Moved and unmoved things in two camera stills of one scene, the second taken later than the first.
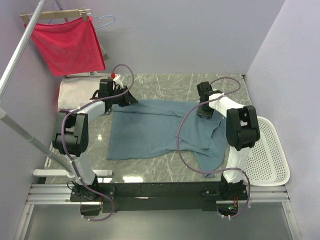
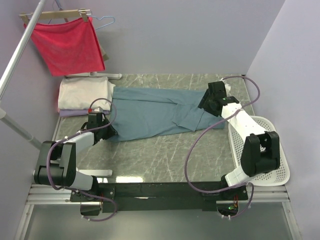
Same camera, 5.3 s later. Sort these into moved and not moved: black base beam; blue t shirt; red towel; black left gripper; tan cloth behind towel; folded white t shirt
Moved: blue t shirt; black left gripper
Not moved: red towel; black base beam; folded white t shirt; tan cloth behind towel
